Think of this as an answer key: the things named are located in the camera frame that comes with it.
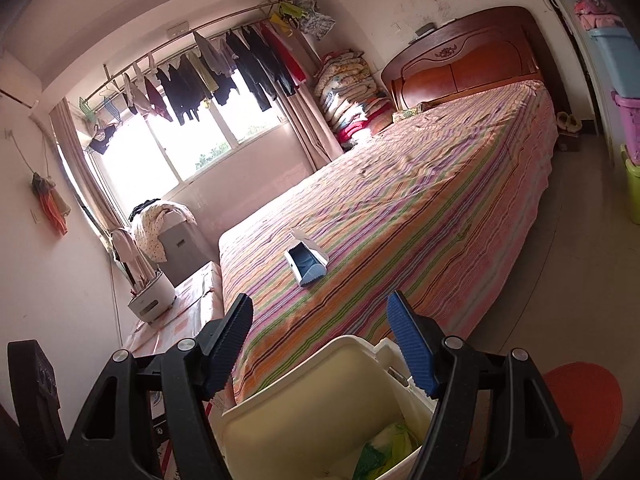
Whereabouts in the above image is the white plastic trash bin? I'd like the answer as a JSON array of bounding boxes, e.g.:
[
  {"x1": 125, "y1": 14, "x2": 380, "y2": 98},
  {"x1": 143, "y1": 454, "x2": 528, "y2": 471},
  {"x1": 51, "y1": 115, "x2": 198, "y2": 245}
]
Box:
[{"x1": 216, "y1": 336, "x2": 436, "y2": 479}]

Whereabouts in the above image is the white desktop organizer box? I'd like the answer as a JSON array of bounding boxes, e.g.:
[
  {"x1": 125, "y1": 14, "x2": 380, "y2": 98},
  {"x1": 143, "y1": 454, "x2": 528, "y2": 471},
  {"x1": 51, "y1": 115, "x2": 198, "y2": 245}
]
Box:
[{"x1": 128, "y1": 271, "x2": 176, "y2": 323}]

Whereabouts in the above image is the white blue box on bed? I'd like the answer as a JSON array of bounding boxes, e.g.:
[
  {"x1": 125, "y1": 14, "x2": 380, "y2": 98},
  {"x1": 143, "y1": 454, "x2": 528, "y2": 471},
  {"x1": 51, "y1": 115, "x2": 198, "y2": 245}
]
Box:
[{"x1": 284, "y1": 229, "x2": 329, "y2": 287}]

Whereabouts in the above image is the grey cabinet with cloth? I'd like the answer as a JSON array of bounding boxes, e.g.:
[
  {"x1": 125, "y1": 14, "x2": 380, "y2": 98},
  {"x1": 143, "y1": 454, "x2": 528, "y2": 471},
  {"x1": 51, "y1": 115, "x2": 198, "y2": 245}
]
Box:
[{"x1": 129, "y1": 198, "x2": 215, "y2": 286}]

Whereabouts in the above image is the striped bed sheet mattress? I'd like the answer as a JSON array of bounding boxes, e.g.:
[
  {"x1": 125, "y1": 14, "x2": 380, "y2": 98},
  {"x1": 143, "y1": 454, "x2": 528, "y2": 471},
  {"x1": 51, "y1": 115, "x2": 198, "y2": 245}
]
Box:
[{"x1": 218, "y1": 79, "x2": 558, "y2": 401}]

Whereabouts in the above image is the pink curtain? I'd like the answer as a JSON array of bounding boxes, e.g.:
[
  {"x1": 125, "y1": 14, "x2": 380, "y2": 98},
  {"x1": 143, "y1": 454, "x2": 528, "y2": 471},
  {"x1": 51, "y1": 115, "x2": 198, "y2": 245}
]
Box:
[{"x1": 276, "y1": 84, "x2": 344, "y2": 172}]

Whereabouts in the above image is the stack of folded quilts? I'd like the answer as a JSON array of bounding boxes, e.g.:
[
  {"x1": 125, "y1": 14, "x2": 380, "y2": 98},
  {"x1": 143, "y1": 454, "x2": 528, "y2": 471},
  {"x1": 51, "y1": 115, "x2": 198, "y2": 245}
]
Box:
[{"x1": 314, "y1": 49, "x2": 395, "y2": 152}]

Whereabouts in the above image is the green storage bin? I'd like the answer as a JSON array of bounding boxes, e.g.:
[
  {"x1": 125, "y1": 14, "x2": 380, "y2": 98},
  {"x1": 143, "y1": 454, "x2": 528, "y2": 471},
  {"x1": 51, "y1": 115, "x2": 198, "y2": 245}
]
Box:
[{"x1": 620, "y1": 144, "x2": 640, "y2": 226}]

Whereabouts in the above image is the hanging dark clothes row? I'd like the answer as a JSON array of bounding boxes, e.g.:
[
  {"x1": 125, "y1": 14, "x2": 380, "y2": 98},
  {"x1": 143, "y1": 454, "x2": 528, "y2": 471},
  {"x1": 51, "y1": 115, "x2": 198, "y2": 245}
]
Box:
[{"x1": 84, "y1": 0, "x2": 338, "y2": 156}]

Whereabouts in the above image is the wooden bed headboard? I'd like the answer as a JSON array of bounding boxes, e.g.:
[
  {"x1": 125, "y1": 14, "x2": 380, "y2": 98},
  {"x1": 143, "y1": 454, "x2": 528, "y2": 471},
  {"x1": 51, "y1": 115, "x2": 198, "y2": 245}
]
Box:
[{"x1": 381, "y1": 6, "x2": 570, "y2": 110}]

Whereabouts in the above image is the purple storage bin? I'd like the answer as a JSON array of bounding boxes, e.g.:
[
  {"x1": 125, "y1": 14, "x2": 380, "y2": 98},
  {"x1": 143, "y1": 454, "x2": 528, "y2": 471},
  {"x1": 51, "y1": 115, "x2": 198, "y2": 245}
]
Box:
[{"x1": 611, "y1": 90, "x2": 640, "y2": 166}]

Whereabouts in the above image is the white air conditioner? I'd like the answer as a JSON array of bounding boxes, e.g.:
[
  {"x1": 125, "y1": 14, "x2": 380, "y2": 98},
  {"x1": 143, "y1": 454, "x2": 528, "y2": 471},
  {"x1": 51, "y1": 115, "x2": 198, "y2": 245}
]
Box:
[{"x1": 0, "y1": 50, "x2": 42, "y2": 110}]

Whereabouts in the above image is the orange cloth on wall hook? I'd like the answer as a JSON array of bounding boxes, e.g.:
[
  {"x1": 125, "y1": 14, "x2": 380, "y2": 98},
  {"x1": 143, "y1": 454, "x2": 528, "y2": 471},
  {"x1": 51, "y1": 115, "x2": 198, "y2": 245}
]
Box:
[{"x1": 30, "y1": 172, "x2": 70, "y2": 236}]

